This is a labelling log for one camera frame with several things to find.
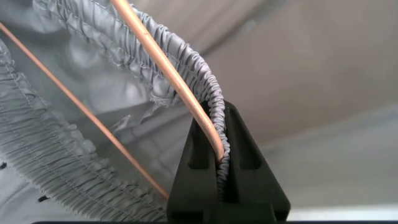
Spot pale grey shorts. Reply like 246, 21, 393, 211
0, 0, 231, 222

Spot pink clothes hanger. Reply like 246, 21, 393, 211
0, 0, 225, 200

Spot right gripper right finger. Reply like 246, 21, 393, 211
223, 100, 292, 223

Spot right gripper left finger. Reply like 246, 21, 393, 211
167, 118, 219, 223

